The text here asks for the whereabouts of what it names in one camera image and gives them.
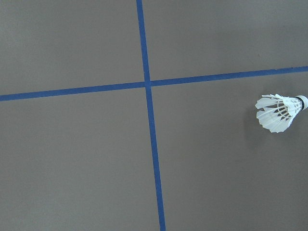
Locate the white feather shuttlecock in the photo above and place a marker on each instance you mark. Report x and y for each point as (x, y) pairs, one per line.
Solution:
(276, 115)

